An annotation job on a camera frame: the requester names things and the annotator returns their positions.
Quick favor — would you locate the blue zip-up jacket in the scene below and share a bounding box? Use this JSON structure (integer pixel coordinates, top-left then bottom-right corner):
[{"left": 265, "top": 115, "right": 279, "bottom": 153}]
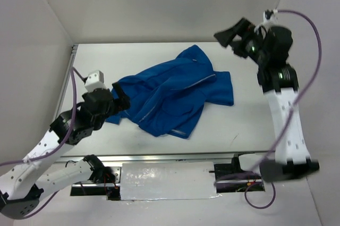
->
[{"left": 106, "top": 45, "right": 234, "bottom": 139}]

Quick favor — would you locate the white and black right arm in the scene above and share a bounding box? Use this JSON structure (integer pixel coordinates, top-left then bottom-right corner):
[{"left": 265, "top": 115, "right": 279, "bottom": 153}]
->
[{"left": 214, "top": 18, "right": 320, "bottom": 182}]

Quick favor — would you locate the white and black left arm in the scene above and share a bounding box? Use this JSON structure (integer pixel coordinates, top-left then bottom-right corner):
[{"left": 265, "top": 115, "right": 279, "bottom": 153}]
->
[{"left": 1, "top": 82, "right": 130, "bottom": 220}]

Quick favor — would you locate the white taped cover panel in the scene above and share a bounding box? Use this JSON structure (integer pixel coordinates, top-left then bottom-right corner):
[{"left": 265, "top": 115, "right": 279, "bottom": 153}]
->
[{"left": 120, "top": 162, "right": 218, "bottom": 201}]

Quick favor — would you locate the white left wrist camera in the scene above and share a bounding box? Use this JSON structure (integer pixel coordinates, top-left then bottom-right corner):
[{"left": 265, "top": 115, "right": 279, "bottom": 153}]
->
[{"left": 84, "top": 70, "right": 106, "bottom": 93}]

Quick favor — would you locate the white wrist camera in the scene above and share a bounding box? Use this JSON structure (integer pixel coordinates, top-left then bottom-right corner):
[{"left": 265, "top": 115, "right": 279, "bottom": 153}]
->
[
  {"left": 261, "top": 9, "right": 278, "bottom": 29},
  {"left": 84, "top": 70, "right": 106, "bottom": 93}
]

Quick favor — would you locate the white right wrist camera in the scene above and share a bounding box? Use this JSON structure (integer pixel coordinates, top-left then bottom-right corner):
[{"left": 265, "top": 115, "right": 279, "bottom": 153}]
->
[{"left": 261, "top": 9, "right": 278, "bottom": 29}]

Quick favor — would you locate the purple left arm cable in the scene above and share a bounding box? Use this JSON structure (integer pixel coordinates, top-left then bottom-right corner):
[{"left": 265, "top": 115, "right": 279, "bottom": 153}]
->
[{"left": 0, "top": 68, "right": 90, "bottom": 219}]

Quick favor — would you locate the aluminium frame rail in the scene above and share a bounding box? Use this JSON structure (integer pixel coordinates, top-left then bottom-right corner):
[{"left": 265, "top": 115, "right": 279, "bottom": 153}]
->
[{"left": 59, "top": 42, "right": 275, "bottom": 162}]

